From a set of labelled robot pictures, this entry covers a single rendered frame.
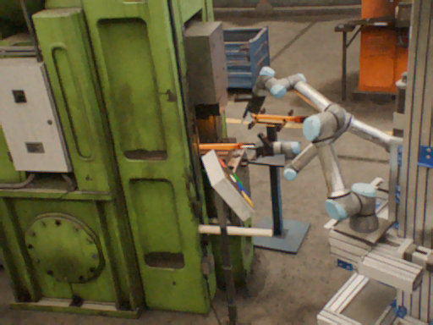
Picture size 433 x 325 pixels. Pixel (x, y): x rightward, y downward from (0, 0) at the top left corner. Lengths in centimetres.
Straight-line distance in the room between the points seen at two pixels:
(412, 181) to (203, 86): 123
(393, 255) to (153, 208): 141
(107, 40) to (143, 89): 31
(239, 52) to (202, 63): 395
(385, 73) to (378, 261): 405
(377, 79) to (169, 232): 393
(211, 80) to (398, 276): 141
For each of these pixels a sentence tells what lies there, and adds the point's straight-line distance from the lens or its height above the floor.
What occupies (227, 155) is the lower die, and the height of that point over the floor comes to 98.
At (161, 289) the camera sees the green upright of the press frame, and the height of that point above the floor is 18.
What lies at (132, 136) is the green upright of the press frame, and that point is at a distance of 318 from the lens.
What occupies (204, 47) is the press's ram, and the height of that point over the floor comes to 170.
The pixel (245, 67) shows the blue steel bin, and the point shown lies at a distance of 706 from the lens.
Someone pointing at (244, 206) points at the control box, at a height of 101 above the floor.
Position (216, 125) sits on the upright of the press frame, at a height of 105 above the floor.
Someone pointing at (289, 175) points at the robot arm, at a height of 91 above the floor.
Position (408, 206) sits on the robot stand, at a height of 92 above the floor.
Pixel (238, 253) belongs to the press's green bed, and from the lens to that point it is 369.
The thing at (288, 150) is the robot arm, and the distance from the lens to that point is 334.
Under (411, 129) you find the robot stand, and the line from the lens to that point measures 279.
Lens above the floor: 249
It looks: 27 degrees down
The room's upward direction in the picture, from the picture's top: 7 degrees counter-clockwise
